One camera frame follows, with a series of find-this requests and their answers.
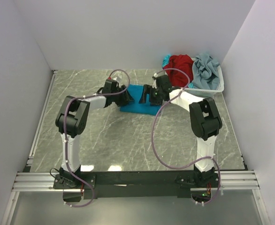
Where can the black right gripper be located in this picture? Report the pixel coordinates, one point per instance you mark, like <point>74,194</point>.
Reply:
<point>148,94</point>

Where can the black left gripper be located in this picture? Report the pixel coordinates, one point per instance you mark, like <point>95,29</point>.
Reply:
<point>124,95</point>

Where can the blue t shirt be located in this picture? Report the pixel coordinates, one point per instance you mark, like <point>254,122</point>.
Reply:
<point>135,107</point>

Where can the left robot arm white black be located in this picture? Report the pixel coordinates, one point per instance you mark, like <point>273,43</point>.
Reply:
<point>72,119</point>

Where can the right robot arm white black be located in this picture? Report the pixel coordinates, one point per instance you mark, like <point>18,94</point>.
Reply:
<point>205,124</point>

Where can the light blue garment in basket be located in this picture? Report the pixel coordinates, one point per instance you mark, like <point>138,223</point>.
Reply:
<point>166,60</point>

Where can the red t shirt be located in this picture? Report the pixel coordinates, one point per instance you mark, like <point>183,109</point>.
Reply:
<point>183,63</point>

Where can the white laundry basket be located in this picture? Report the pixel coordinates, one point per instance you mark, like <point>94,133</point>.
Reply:
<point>202,92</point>

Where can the grey t shirt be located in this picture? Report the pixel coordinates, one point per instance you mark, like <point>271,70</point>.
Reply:
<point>205,73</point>

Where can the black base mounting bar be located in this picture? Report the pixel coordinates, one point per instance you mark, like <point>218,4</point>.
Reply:
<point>134,184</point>

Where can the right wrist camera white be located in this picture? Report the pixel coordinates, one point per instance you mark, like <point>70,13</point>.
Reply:
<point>154,77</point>

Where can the aluminium rail frame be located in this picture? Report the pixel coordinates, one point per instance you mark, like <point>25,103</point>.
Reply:
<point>26,182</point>

